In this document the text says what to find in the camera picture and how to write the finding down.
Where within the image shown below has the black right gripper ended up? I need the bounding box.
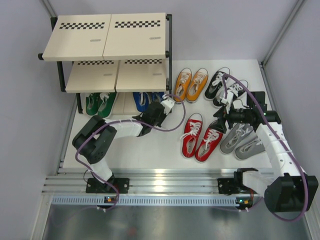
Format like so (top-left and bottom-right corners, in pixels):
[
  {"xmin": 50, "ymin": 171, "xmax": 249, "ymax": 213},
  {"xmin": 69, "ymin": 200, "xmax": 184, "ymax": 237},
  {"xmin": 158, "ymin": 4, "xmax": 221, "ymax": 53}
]
[{"xmin": 209, "ymin": 101, "xmax": 252, "ymax": 134}]

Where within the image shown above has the blue canvas sneaker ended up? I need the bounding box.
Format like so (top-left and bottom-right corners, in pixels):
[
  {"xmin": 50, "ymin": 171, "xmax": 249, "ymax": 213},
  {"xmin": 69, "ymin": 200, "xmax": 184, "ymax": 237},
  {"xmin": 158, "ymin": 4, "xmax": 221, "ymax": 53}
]
[
  {"xmin": 151, "ymin": 92, "xmax": 165, "ymax": 103},
  {"xmin": 132, "ymin": 92, "xmax": 152, "ymax": 113}
]

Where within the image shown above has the green canvas sneaker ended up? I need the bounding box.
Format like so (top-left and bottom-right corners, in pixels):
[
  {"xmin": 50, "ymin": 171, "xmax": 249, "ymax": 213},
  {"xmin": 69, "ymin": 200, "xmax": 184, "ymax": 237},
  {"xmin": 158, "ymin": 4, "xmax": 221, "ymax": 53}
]
[
  {"xmin": 97, "ymin": 92, "xmax": 118, "ymax": 118},
  {"xmin": 85, "ymin": 92, "xmax": 100, "ymax": 116}
]

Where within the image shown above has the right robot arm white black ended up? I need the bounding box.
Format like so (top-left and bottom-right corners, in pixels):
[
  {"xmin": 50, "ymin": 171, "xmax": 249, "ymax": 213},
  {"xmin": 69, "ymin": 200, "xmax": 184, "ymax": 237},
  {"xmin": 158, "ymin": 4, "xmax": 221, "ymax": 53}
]
[{"xmin": 214, "ymin": 91, "xmax": 319, "ymax": 213}]

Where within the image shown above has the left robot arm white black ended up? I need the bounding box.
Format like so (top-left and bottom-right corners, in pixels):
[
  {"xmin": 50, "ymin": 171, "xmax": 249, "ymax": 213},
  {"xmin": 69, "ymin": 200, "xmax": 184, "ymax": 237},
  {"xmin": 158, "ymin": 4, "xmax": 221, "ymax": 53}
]
[{"xmin": 72, "ymin": 98, "xmax": 175, "ymax": 194}]

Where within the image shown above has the red canvas sneaker right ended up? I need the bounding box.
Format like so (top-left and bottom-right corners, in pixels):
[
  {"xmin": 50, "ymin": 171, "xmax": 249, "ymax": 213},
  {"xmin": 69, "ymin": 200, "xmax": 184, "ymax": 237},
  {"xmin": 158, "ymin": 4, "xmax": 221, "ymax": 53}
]
[{"xmin": 195, "ymin": 120, "xmax": 224, "ymax": 163}]

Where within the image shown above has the red canvas sneaker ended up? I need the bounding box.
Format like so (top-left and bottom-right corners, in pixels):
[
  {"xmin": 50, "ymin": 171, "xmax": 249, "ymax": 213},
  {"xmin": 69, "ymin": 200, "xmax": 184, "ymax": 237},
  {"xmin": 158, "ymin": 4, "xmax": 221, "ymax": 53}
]
[
  {"xmin": 195, "ymin": 120, "xmax": 224, "ymax": 163},
  {"xmin": 180, "ymin": 112, "xmax": 203, "ymax": 159}
]

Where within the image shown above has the grey canvas sneaker left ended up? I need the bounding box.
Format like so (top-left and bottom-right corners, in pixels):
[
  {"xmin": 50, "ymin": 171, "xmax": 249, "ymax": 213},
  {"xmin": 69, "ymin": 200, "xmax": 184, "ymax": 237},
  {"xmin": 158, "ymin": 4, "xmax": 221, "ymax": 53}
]
[{"xmin": 219, "ymin": 123, "xmax": 253, "ymax": 155}]

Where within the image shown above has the grey canvas sneaker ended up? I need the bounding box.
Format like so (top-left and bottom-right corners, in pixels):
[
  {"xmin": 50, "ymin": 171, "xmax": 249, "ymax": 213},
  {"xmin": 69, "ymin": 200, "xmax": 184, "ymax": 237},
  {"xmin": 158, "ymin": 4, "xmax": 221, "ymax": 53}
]
[
  {"xmin": 219, "ymin": 123, "xmax": 253, "ymax": 155},
  {"xmin": 234, "ymin": 136, "xmax": 266, "ymax": 161}
]

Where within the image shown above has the red canvas sneaker left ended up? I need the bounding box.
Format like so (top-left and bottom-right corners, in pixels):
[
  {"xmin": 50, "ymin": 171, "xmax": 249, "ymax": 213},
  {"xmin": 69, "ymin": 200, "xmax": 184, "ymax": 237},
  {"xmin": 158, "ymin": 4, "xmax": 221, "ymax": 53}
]
[{"xmin": 180, "ymin": 112, "xmax": 203, "ymax": 159}]

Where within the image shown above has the black canvas sneaker left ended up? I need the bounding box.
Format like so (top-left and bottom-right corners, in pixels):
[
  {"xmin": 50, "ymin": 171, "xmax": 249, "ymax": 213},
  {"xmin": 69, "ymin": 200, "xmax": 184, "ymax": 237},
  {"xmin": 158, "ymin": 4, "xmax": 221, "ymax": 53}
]
[{"xmin": 204, "ymin": 66, "xmax": 231, "ymax": 101}]

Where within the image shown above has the black canvas sneaker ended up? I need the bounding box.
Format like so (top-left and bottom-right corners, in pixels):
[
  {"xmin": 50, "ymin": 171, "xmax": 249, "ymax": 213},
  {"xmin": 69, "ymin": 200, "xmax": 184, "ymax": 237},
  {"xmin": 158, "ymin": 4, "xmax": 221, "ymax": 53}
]
[
  {"xmin": 212, "ymin": 83, "xmax": 246, "ymax": 108},
  {"xmin": 204, "ymin": 66, "xmax": 231, "ymax": 101}
]

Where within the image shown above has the black canvas sneaker right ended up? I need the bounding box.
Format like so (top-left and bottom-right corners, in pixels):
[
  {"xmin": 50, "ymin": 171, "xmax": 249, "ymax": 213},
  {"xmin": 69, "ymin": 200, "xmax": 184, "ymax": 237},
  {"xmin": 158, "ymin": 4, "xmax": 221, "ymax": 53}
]
[{"xmin": 212, "ymin": 83, "xmax": 246, "ymax": 108}]

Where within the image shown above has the grey canvas sneaker right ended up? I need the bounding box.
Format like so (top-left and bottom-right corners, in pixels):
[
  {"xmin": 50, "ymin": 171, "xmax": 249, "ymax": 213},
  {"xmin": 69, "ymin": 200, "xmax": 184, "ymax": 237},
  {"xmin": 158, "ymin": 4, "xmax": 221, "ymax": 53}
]
[{"xmin": 234, "ymin": 136, "xmax": 266, "ymax": 161}]

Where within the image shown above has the orange canvas sneaker right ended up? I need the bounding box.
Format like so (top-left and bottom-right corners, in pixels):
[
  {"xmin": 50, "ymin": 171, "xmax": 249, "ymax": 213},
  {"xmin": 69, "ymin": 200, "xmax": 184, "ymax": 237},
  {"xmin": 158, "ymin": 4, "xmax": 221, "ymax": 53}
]
[{"xmin": 186, "ymin": 68, "xmax": 209, "ymax": 103}]

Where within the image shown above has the orange canvas sneaker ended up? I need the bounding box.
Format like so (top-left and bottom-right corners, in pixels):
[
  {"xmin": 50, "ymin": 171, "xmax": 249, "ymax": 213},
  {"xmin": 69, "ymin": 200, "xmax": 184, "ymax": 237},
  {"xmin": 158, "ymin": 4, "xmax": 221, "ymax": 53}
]
[
  {"xmin": 186, "ymin": 68, "xmax": 209, "ymax": 103},
  {"xmin": 173, "ymin": 67, "xmax": 192, "ymax": 103}
]

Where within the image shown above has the orange canvas sneaker left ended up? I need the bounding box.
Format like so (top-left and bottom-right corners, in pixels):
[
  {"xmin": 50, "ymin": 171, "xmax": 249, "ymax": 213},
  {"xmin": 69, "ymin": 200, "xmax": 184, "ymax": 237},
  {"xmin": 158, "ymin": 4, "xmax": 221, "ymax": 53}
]
[{"xmin": 173, "ymin": 67, "xmax": 192, "ymax": 103}]

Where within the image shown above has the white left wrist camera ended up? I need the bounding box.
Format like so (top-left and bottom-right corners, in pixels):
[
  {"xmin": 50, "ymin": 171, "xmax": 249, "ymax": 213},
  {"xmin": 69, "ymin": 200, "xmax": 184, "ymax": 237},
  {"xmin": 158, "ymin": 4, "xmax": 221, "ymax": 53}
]
[{"xmin": 160, "ymin": 94, "xmax": 175, "ymax": 115}]

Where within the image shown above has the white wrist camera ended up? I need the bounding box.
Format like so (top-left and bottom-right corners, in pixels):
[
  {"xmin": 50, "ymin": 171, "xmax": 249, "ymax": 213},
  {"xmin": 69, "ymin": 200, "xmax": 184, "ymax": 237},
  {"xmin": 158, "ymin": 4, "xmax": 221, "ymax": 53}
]
[
  {"xmin": 160, "ymin": 94, "xmax": 175, "ymax": 115},
  {"xmin": 216, "ymin": 91, "xmax": 239, "ymax": 108}
]

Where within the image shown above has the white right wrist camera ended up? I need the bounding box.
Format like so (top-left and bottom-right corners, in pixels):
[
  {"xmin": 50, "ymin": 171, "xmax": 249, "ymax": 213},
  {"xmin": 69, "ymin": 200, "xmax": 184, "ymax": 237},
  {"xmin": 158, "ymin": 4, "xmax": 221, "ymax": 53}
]
[{"xmin": 216, "ymin": 91, "xmax": 239, "ymax": 108}]

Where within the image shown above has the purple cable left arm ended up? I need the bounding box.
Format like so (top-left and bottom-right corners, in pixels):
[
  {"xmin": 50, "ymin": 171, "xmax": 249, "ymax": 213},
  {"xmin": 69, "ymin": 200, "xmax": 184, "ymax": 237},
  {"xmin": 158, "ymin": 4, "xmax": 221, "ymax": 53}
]
[{"xmin": 74, "ymin": 94, "xmax": 186, "ymax": 213}]

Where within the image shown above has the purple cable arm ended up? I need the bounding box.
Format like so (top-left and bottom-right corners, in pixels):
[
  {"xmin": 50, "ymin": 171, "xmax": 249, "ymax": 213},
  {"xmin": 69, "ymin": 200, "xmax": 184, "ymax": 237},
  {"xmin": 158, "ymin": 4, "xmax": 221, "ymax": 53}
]
[
  {"xmin": 74, "ymin": 94, "xmax": 186, "ymax": 213},
  {"xmin": 214, "ymin": 74, "xmax": 310, "ymax": 222}
]

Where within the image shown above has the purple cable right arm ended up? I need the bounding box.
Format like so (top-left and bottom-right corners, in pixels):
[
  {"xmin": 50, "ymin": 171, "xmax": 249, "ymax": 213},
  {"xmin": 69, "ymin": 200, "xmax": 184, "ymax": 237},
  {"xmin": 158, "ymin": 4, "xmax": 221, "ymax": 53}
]
[{"xmin": 214, "ymin": 74, "xmax": 310, "ymax": 222}]

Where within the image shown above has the beige shoe shelf black frame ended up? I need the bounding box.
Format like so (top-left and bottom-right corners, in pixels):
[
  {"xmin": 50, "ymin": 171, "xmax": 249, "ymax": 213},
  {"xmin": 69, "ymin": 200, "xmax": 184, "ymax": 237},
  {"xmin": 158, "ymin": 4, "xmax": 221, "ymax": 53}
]
[{"xmin": 38, "ymin": 12, "xmax": 173, "ymax": 113}]

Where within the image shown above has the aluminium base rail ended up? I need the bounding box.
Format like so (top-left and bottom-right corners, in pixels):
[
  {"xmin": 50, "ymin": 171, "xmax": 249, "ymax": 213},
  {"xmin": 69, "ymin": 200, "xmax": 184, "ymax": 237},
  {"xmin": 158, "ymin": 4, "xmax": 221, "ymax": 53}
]
[{"xmin": 41, "ymin": 167, "xmax": 278, "ymax": 196}]

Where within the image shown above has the white slotted cable duct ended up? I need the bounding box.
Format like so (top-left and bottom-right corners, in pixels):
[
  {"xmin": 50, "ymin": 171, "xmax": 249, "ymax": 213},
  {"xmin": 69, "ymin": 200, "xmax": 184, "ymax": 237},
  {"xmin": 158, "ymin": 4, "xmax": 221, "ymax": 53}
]
[{"xmin": 51, "ymin": 195, "xmax": 243, "ymax": 207}]

